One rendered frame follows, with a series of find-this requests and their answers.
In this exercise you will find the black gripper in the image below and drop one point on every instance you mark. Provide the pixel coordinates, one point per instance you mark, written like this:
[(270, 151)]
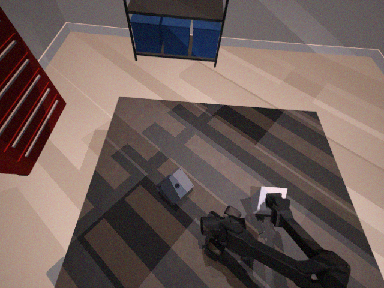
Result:
[(214, 246)]

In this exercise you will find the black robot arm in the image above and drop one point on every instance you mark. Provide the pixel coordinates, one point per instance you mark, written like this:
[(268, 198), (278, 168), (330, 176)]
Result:
[(330, 269)]

